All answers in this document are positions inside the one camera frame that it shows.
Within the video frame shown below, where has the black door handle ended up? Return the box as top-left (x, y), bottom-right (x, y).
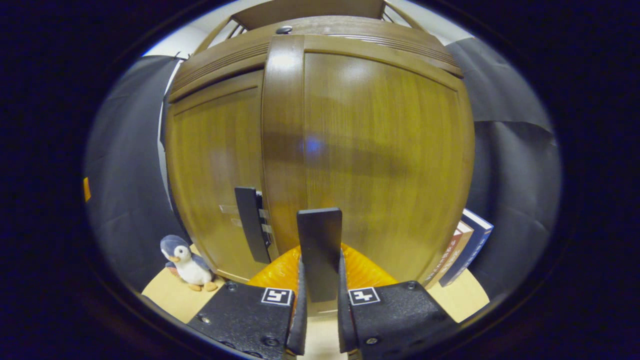
top-left (296, 208), bottom-right (344, 304)
top-left (234, 186), bottom-right (273, 265)

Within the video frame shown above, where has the wooden cabinet drawer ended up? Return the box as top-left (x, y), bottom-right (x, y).
top-left (170, 16), bottom-right (463, 103)

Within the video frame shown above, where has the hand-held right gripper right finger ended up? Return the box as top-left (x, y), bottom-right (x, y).
top-left (337, 243), bottom-right (458, 353)

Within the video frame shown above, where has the red brown book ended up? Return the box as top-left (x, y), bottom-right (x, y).
top-left (425, 220), bottom-right (474, 288)

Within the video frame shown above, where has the plush penguin toy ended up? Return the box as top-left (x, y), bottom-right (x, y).
top-left (160, 235), bottom-right (219, 292)

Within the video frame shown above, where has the dark blue book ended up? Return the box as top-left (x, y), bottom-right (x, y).
top-left (439, 208), bottom-right (494, 287)

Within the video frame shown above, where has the wooden double-door shoe cabinet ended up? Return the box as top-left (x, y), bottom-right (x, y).
top-left (162, 0), bottom-right (476, 318)

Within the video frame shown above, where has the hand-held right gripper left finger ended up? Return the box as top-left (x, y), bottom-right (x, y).
top-left (187, 245), bottom-right (308, 360)

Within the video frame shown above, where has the wooden cabinet door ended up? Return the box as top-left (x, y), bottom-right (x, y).
top-left (164, 70), bottom-right (281, 285)
top-left (261, 34), bottom-right (476, 317)

